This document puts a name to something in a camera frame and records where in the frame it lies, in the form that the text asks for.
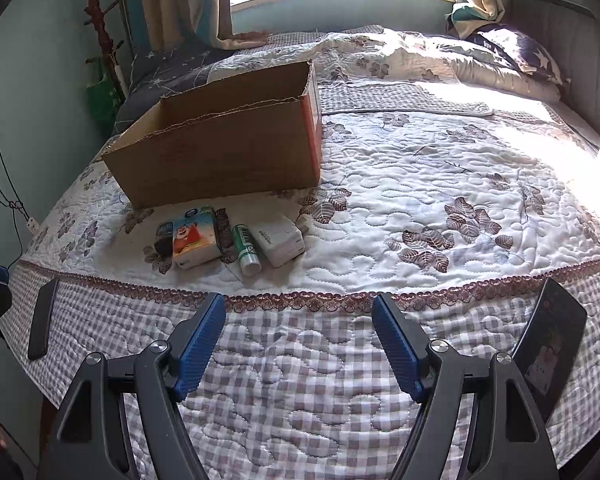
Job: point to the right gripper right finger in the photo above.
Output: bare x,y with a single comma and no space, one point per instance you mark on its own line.
507,438

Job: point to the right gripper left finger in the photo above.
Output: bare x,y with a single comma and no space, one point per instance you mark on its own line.
90,438

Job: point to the black floss container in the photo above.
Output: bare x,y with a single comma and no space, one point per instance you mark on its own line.
163,242

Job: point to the cartoon bear tissue pack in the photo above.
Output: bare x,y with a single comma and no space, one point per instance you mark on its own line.
194,239

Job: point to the green white glue stick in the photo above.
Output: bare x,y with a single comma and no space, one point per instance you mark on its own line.
247,254

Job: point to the white power adapter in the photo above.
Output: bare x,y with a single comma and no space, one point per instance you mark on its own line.
278,237

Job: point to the black phone left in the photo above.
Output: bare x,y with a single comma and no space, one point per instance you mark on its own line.
42,314

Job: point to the black phone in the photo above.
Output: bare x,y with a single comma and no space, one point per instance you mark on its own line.
549,345
42,314

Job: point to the black phone right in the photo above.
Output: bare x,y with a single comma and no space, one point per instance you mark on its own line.
549,345

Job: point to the green plastic bag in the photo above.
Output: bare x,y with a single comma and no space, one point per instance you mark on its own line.
103,96

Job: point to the quilted floral bedspread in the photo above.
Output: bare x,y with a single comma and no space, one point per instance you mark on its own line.
460,200

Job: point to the dark star blanket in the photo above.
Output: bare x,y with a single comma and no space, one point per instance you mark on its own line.
158,74

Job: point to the brown cardboard box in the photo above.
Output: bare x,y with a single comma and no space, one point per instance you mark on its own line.
253,132

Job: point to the wooden coat rack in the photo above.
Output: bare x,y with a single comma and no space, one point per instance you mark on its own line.
96,17

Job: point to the striped curtain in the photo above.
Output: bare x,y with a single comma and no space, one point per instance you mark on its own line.
158,25

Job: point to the dark star pillow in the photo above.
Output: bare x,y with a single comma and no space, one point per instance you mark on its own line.
520,50

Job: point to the grey padded headboard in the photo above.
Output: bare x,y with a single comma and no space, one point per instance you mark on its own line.
572,36

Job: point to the white wall socket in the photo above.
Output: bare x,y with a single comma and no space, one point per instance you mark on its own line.
32,225

